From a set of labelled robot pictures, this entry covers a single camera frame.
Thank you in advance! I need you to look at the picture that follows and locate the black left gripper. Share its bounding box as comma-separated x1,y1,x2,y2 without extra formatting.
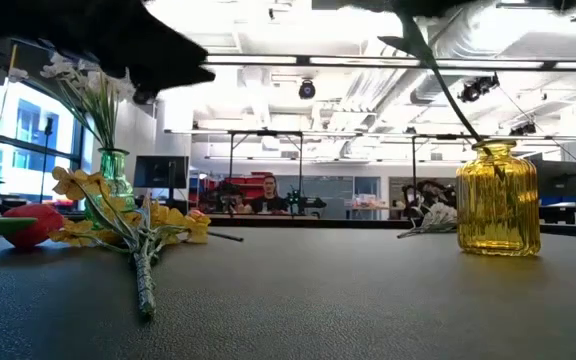
82,0,217,94

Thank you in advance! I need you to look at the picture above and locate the white artificial flower bouquet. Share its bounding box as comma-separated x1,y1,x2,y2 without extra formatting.
7,52,137,151
396,202,459,240

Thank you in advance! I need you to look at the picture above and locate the yellow artificial flower bouquet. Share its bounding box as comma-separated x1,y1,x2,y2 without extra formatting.
47,166,213,321

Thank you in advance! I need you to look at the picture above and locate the green glass vase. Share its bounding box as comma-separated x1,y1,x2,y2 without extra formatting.
83,147,137,229

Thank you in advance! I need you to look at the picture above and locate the yellow ribbed glass vase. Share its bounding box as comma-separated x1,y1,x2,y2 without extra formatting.
455,139,542,258

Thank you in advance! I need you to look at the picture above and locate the long ceiling light bar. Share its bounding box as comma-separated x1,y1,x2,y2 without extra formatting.
202,53,576,71

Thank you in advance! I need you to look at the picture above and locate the black flat monitor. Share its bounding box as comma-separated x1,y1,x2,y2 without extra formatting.
133,155,190,204

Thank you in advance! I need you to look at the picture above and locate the red storage rack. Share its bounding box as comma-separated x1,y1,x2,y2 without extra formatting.
225,171,274,201

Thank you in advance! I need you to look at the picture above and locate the black pole stand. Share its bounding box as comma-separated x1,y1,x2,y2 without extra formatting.
40,117,54,201

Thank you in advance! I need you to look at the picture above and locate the person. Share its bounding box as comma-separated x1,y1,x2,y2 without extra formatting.
245,174,289,215

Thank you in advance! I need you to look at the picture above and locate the dark wide monitor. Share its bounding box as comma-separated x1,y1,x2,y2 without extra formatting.
527,158,576,199

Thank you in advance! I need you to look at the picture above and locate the black table mat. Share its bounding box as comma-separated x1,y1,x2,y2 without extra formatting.
0,219,576,360

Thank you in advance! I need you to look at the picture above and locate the silver ventilation duct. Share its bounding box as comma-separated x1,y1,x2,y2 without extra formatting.
410,0,502,104

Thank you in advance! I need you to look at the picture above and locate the black camera on pole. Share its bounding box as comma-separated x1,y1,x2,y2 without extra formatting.
457,72,501,104

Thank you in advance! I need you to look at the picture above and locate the black frame stand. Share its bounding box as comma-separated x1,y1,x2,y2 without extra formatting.
226,129,305,216

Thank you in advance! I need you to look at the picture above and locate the black dome camera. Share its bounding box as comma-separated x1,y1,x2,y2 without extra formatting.
297,78,317,101

